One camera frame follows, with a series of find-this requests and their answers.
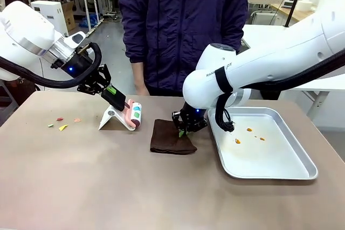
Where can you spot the person's right forearm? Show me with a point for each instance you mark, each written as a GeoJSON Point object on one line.
{"type": "Point", "coordinates": [138, 72]}

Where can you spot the wooden background table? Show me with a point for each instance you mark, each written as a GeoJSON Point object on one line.
{"type": "Point", "coordinates": [288, 9]}

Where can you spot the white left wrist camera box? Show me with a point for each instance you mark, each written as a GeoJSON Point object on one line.
{"type": "Point", "coordinates": [75, 39]}

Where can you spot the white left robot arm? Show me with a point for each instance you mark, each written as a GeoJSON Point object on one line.
{"type": "Point", "coordinates": [24, 30]}

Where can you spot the blue plastic bag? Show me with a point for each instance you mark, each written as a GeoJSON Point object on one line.
{"type": "Point", "coordinates": [90, 20]}

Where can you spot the dark brown cloth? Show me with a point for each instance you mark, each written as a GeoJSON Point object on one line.
{"type": "Point", "coordinates": [167, 141]}

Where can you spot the dark brown chair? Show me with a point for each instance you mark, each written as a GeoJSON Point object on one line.
{"type": "Point", "coordinates": [19, 88]}

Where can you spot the yellow paper scrap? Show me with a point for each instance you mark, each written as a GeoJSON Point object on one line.
{"type": "Point", "coordinates": [63, 127]}

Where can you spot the pink paper scrap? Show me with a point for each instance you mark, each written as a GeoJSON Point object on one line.
{"type": "Point", "coordinates": [77, 119]}

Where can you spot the white folded stand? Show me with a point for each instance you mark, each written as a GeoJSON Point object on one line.
{"type": "Point", "coordinates": [110, 118]}

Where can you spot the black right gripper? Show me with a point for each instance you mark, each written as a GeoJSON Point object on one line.
{"type": "Point", "coordinates": [192, 117]}

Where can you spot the red paper scrap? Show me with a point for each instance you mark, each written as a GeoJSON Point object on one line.
{"type": "Point", "coordinates": [59, 119]}

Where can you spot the white box appliance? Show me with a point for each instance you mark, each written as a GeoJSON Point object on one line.
{"type": "Point", "coordinates": [51, 14]}

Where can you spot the person's right hand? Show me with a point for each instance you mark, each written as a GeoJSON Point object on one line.
{"type": "Point", "coordinates": [141, 88]}

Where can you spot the person in purple jacket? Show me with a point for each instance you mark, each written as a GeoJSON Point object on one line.
{"type": "Point", "coordinates": [183, 20]}

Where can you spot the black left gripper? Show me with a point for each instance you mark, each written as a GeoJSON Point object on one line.
{"type": "Point", "coordinates": [79, 63]}

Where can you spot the brown cardboard box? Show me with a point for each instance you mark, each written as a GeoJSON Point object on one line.
{"type": "Point", "coordinates": [69, 15]}

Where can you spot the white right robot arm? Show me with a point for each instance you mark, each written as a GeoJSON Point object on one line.
{"type": "Point", "coordinates": [283, 49]}

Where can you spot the silver metal tray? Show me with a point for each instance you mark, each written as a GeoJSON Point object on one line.
{"type": "Point", "coordinates": [266, 157]}

